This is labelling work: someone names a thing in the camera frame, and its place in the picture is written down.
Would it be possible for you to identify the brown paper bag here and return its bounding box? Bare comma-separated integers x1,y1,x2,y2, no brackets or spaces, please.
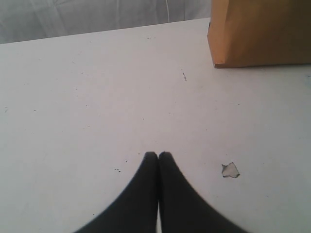
207,0,311,68

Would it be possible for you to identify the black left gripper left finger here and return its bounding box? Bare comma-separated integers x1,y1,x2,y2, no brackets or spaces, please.
77,152,158,233

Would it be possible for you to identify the torn paper scrap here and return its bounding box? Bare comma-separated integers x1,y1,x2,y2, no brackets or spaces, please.
221,162,240,179

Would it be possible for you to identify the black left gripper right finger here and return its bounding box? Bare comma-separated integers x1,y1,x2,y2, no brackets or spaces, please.
158,151,243,233

